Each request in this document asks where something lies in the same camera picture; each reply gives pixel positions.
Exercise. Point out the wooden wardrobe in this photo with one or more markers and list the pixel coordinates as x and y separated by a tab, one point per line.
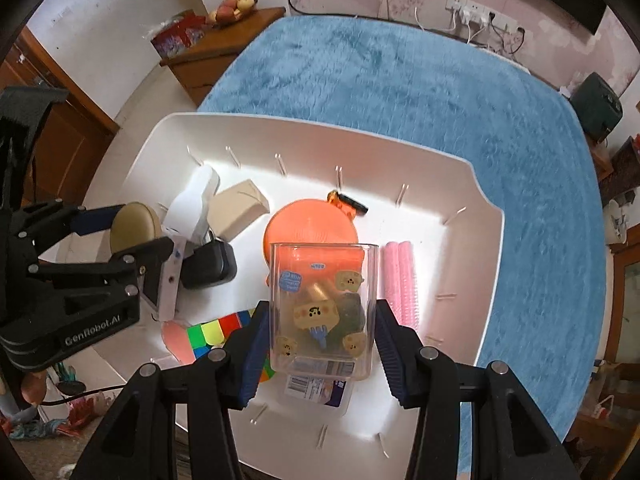
65	125

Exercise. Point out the dark green appliance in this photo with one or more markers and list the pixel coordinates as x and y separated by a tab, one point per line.
595	105

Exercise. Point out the bowl of fruit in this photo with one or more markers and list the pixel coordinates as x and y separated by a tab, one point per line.
232	7

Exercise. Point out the red gift bag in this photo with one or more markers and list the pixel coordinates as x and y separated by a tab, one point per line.
177	35

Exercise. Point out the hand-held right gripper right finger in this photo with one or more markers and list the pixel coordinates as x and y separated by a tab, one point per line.
395	360

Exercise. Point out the round beige compact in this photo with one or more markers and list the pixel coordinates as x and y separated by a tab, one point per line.
132	225

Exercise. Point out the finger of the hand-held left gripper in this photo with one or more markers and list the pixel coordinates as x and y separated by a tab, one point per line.
97	217
150	255

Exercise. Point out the white plastic piece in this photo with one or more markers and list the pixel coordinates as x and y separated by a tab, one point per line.
192	200

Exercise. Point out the orange round case with clip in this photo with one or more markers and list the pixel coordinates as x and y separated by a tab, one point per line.
310	222

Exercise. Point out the colourful puzzle cube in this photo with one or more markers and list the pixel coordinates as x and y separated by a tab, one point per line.
220	327

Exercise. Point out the person's left hand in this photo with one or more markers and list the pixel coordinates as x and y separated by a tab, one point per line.
32	389

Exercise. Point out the white wall power strip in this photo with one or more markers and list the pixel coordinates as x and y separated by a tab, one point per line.
480	12

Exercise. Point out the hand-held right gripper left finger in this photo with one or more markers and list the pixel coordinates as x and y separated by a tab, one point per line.
252	360

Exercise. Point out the low wooden cabinet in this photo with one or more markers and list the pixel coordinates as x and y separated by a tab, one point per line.
210	60

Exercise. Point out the pink flat piece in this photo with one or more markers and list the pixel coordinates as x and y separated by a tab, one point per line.
177	342

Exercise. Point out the dark green object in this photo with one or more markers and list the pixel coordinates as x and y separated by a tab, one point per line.
352	317

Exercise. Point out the colourful floor clutter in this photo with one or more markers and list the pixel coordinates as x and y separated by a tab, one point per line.
55	415

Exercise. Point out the beige plastic box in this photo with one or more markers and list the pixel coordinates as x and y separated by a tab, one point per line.
235	207

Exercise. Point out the black charger plug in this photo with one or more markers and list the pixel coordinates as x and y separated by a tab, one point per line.
207	265

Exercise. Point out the white plastic storage bin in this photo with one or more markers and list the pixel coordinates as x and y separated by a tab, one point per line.
440	260

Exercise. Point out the blue fluffy blanket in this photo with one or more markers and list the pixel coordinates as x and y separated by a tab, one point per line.
400	85

